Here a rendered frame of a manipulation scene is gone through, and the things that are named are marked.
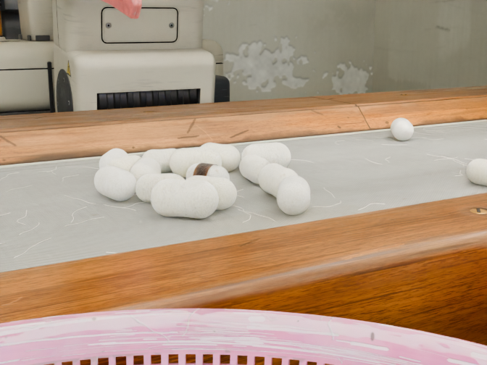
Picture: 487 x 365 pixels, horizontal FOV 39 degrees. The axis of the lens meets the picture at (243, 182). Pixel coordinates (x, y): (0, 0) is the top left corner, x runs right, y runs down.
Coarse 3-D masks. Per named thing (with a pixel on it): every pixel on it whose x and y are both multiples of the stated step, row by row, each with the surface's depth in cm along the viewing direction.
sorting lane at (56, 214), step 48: (240, 144) 62; (288, 144) 62; (336, 144) 62; (384, 144) 62; (432, 144) 62; (480, 144) 62; (0, 192) 45; (48, 192) 45; (96, 192) 45; (240, 192) 45; (336, 192) 45; (384, 192) 45; (432, 192) 45; (480, 192) 45; (0, 240) 35; (48, 240) 35; (96, 240) 35; (144, 240) 35; (192, 240) 35
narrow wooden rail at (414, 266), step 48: (240, 240) 27; (288, 240) 27; (336, 240) 27; (384, 240) 27; (432, 240) 27; (480, 240) 27; (0, 288) 22; (48, 288) 22; (96, 288) 22; (144, 288) 22; (192, 288) 22; (240, 288) 22; (288, 288) 23; (336, 288) 24; (384, 288) 25; (432, 288) 27; (480, 288) 28; (480, 336) 29
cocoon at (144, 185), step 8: (144, 176) 42; (152, 176) 42; (160, 176) 41; (168, 176) 41; (176, 176) 42; (136, 184) 42; (144, 184) 41; (152, 184) 41; (136, 192) 42; (144, 192) 41; (144, 200) 42
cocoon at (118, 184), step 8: (104, 168) 43; (112, 168) 43; (120, 168) 43; (96, 176) 43; (104, 176) 42; (112, 176) 42; (120, 176) 42; (128, 176) 42; (96, 184) 43; (104, 184) 42; (112, 184) 42; (120, 184) 42; (128, 184) 42; (104, 192) 42; (112, 192) 42; (120, 192) 42; (128, 192) 42; (120, 200) 42
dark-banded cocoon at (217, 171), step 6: (192, 168) 45; (210, 168) 44; (216, 168) 44; (222, 168) 44; (186, 174) 45; (192, 174) 45; (210, 174) 44; (216, 174) 44; (222, 174) 44; (228, 174) 45
